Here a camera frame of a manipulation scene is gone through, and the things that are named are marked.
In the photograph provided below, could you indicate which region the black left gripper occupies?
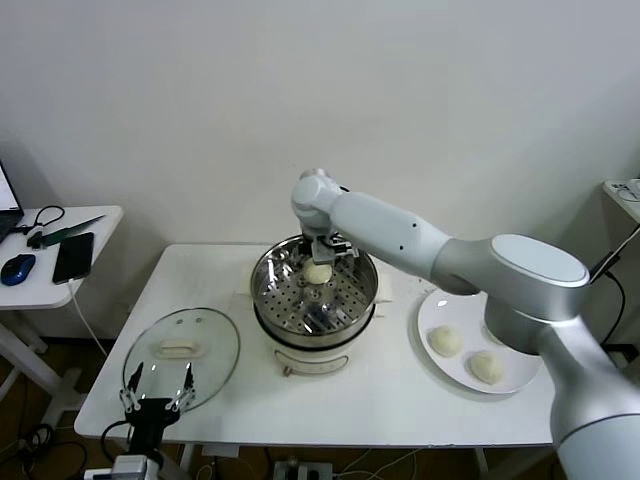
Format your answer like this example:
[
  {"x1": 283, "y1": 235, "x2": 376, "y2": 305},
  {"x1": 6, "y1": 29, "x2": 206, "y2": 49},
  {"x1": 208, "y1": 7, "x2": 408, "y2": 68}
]
[{"x1": 118, "y1": 362, "x2": 196, "y2": 455}]

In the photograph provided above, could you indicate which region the white steamed baozi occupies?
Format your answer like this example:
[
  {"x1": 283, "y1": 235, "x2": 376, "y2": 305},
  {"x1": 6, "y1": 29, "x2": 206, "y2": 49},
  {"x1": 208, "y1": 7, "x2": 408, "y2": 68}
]
[
  {"x1": 429, "y1": 324, "x2": 465, "y2": 359},
  {"x1": 466, "y1": 349, "x2": 505, "y2": 386},
  {"x1": 303, "y1": 263, "x2": 335, "y2": 286}
]

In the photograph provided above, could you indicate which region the glass pot lid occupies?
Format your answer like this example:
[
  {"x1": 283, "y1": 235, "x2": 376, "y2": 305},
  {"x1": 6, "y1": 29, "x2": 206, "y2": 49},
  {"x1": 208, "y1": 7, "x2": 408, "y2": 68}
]
[{"x1": 122, "y1": 307, "x2": 241, "y2": 414}]

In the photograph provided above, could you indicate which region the perforated steel steamer basket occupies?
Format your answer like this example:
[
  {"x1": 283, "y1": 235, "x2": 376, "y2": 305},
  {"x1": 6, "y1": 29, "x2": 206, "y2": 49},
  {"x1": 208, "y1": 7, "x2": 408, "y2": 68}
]
[{"x1": 249, "y1": 234, "x2": 380, "y2": 340}]

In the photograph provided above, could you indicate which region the white electric cooking pot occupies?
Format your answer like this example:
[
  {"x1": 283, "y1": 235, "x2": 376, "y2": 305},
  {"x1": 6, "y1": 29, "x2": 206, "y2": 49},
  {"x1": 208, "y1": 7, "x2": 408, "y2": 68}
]
[{"x1": 235, "y1": 267, "x2": 395, "y2": 380}]

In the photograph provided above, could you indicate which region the white round plate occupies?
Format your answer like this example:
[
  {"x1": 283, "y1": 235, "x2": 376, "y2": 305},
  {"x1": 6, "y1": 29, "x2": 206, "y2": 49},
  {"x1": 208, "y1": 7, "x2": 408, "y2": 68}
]
[{"x1": 417, "y1": 287, "x2": 544, "y2": 396}]

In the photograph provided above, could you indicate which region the black smartphone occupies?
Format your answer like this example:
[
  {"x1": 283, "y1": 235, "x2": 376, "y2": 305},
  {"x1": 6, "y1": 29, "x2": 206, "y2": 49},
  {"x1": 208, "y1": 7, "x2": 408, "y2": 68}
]
[{"x1": 52, "y1": 232, "x2": 96, "y2": 286}]

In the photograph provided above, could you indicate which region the grey power strip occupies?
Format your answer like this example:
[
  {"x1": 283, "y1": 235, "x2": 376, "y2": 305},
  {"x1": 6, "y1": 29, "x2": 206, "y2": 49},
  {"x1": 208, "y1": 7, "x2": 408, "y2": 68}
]
[{"x1": 273, "y1": 460, "x2": 334, "y2": 480}]

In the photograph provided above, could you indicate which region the white side table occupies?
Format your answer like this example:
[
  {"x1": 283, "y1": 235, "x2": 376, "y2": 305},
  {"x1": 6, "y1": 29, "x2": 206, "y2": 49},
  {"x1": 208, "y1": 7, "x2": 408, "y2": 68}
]
[{"x1": 0, "y1": 206, "x2": 125, "y2": 426}]

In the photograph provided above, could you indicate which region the green flat tool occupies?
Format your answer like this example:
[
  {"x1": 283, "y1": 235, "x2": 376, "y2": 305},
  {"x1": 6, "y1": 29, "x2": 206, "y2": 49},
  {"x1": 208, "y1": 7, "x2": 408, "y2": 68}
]
[{"x1": 27, "y1": 215, "x2": 108, "y2": 251}]

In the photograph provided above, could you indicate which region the blue computer mouse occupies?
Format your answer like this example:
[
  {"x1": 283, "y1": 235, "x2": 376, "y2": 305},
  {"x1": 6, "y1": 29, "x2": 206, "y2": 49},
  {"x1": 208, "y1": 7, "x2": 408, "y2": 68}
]
[{"x1": 0, "y1": 253, "x2": 38, "y2": 287}]

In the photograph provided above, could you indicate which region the black laptop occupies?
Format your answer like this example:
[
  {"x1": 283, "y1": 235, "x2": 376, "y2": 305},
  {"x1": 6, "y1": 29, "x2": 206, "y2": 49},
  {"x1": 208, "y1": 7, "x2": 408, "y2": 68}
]
[{"x1": 0, "y1": 159, "x2": 26, "y2": 246}]

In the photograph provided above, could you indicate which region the white shelf stand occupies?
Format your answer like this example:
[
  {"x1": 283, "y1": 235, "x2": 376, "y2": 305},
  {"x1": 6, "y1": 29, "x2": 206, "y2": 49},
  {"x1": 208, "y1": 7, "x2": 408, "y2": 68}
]
[{"x1": 602, "y1": 178, "x2": 640, "y2": 366}]

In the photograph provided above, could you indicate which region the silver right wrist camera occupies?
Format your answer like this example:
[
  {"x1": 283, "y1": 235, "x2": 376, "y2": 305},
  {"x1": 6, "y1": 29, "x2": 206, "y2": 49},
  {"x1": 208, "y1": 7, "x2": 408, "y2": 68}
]
[{"x1": 311, "y1": 237, "x2": 359, "y2": 265}]

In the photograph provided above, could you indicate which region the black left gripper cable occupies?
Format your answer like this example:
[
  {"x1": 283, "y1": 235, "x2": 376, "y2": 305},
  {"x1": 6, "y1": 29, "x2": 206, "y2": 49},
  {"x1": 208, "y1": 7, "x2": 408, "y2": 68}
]
[{"x1": 102, "y1": 419, "x2": 134, "y2": 454}]

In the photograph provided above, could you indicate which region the white charging cable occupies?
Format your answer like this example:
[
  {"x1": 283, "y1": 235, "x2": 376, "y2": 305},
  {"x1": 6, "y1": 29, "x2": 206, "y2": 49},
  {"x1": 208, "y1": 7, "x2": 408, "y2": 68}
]
[{"x1": 69, "y1": 279, "x2": 109, "y2": 357}]

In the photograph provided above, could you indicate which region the black floor cable bundle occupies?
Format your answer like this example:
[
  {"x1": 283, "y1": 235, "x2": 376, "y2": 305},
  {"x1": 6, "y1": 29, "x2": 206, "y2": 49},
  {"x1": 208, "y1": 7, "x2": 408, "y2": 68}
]
[{"x1": 0, "y1": 423, "x2": 89, "y2": 480}]

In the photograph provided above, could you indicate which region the black looped cable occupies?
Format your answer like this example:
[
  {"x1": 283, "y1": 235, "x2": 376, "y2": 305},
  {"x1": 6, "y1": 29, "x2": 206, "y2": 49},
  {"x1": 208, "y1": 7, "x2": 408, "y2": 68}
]
[{"x1": 14, "y1": 205, "x2": 66, "y2": 236}]

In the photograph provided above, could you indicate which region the black cable with adapter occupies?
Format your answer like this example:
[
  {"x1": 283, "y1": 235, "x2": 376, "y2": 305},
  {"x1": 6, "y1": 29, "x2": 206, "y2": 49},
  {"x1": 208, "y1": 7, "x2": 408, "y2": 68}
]
[{"x1": 588, "y1": 247, "x2": 627, "y2": 347}]

